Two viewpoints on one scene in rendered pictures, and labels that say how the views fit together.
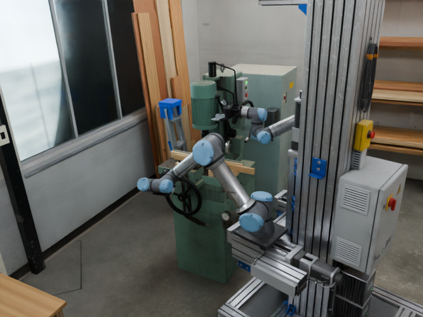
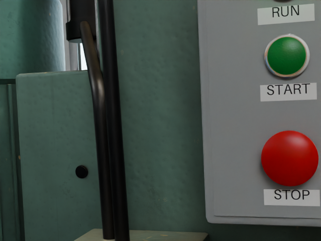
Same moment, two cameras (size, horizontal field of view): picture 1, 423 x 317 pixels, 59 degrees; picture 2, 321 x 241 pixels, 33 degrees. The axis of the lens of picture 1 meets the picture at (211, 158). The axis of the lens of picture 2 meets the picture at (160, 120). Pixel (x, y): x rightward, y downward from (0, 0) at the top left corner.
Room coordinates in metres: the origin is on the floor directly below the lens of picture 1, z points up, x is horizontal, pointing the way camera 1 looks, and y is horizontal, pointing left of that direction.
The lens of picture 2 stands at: (2.55, -0.54, 1.40)
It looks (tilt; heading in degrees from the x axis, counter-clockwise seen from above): 3 degrees down; 78
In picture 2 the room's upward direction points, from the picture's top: 3 degrees counter-clockwise
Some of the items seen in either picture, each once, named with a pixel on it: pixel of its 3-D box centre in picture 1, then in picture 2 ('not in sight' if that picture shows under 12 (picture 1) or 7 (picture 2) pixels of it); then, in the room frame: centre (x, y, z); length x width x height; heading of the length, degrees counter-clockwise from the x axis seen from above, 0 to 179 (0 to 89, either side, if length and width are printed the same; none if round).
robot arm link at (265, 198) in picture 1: (261, 204); not in sight; (1.75, -0.26, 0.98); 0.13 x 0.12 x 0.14; 155
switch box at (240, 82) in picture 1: (242, 89); (291, 83); (2.69, -0.24, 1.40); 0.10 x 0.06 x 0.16; 151
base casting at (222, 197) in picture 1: (214, 175); not in sight; (2.59, -0.02, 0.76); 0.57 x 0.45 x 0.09; 151
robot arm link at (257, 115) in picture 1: (257, 114); not in sight; (2.21, -0.29, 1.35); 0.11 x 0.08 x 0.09; 61
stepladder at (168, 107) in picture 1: (179, 158); not in sight; (3.36, 0.32, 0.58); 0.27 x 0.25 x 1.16; 62
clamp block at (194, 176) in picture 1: (190, 173); not in sight; (2.33, 0.15, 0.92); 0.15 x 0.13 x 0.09; 61
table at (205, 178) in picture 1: (197, 173); not in sight; (2.40, 0.11, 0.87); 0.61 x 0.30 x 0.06; 61
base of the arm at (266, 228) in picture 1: (260, 222); not in sight; (1.76, -0.26, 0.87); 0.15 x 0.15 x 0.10
